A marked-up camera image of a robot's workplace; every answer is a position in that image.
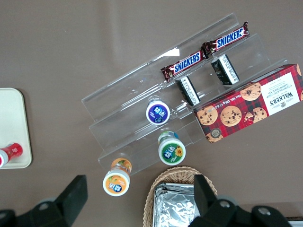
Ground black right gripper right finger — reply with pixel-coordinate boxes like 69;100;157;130
193;174;218;218

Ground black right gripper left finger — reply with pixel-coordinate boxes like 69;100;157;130
54;175;89;227

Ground light wicker basket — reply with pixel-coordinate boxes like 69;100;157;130
143;166;218;227

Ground beige plastic tray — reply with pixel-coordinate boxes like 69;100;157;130
0;87;33;169

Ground orange lid gum jar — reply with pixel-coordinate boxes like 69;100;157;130
102;157;133;197

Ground green lid gum jar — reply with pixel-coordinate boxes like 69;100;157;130
158;129;187;166

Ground red gum jar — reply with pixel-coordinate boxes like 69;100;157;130
0;142;24;168

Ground red Walkers cookie box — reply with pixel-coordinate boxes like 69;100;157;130
193;63;303;144

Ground purple lid gum jar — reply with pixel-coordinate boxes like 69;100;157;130
145;96;171;125

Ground small black white box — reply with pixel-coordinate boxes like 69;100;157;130
211;53;240;86
175;75;201;106

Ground clear acrylic stepped stand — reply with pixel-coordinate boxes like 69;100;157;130
81;13;288;177

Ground brown Snickers bar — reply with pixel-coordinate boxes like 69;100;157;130
160;50;209;82
201;21;250;59

